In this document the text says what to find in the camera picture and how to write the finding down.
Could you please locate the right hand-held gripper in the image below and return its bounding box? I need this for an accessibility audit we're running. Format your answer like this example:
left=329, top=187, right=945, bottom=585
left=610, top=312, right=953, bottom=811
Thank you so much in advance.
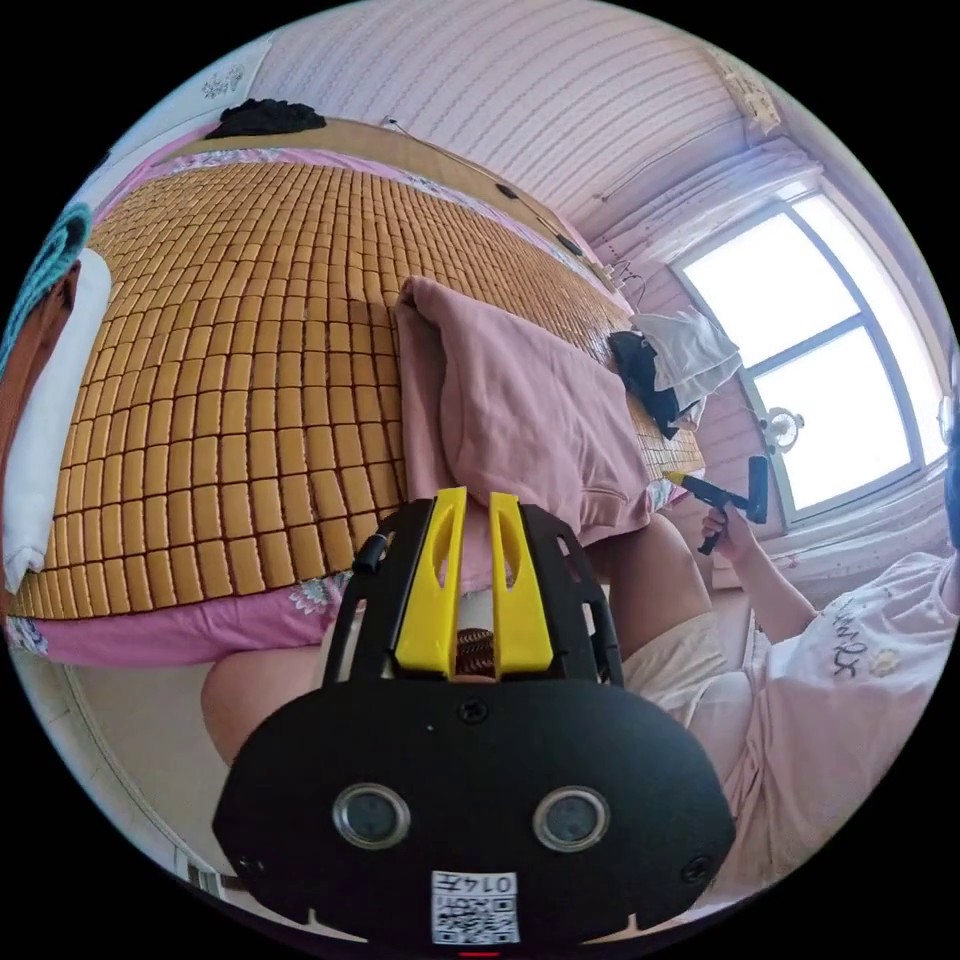
left=664, top=470, right=751, bottom=557

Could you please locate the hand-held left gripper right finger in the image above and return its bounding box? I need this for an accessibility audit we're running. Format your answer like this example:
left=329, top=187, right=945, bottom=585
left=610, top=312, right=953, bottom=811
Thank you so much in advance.
left=490, top=491, right=557, bottom=675

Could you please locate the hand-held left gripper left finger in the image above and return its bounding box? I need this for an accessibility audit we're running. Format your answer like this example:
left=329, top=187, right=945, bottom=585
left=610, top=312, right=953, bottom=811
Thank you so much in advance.
left=394, top=486, right=467, bottom=673

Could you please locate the pink long sleeve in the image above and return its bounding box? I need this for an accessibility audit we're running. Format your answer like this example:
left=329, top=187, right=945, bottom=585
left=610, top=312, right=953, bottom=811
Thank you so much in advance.
left=393, top=275, right=663, bottom=550

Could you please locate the person's right forearm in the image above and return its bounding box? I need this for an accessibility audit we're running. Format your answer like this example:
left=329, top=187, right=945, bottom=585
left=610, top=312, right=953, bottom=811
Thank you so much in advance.
left=737, top=545, right=820, bottom=645

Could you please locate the person's right hand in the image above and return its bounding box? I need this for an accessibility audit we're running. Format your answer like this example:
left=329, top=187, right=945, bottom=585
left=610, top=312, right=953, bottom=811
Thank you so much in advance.
left=703, top=506, right=760, bottom=575

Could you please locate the small white fan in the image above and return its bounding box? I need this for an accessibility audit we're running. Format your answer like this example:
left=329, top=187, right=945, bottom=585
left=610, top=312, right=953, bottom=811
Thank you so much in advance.
left=758, top=404, right=808, bottom=456

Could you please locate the pile of black white clothes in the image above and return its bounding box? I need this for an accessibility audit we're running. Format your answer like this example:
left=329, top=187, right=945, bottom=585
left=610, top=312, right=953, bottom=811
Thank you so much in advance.
left=607, top=308, right=744, bottom=442

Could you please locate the window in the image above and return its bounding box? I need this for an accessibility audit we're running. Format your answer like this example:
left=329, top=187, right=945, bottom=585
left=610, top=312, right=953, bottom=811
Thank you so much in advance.
left=667, top=187, right=951, bottom=535

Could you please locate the person's body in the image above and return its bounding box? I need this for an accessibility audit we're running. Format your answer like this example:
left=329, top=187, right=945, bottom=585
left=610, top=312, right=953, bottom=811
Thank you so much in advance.
left=200, top=393, right=960, bottom=905

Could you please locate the bed with woven mat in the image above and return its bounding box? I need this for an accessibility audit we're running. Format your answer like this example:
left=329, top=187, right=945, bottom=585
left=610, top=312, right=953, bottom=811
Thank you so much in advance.
left=3, top=116, right=710, bottom=666

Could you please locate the black garment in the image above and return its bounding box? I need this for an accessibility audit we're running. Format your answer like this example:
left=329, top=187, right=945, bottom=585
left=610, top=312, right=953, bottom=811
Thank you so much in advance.
left=208, top=97, right=327, bottom=140

